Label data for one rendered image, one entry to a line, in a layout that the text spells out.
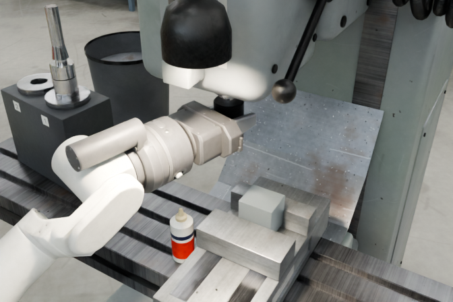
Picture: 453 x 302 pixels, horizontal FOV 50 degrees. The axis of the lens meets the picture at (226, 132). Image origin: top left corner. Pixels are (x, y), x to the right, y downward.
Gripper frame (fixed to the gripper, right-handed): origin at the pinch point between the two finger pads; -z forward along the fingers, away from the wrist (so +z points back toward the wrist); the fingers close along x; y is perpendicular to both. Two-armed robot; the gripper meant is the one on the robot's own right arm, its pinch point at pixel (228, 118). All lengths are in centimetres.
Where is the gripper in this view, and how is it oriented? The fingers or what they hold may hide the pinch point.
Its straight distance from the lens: 75.4
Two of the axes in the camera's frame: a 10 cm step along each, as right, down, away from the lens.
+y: 0.0, 8.6, 5.1
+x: -7.0, -3.7, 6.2
